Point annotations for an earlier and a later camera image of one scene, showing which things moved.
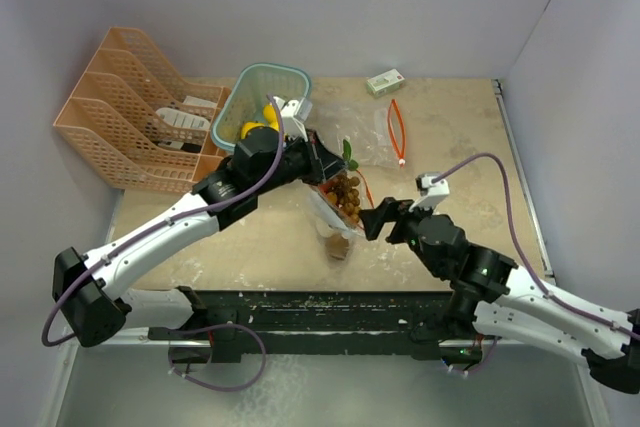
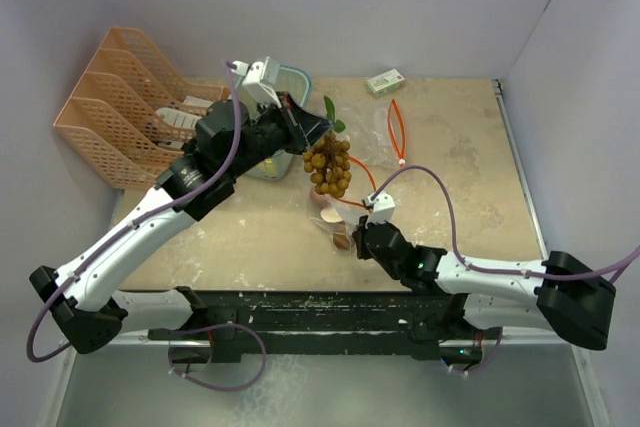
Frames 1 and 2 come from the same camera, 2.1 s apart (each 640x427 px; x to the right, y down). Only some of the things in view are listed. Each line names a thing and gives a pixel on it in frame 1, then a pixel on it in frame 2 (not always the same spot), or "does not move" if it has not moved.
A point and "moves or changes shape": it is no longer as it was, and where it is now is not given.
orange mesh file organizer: [142, 129] does not move
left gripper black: [321, 162] → [301, 127]
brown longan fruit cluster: [344, 194] moves or changes shape
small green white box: [385, 83] does not move
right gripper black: [390, 210] → [360, 229]
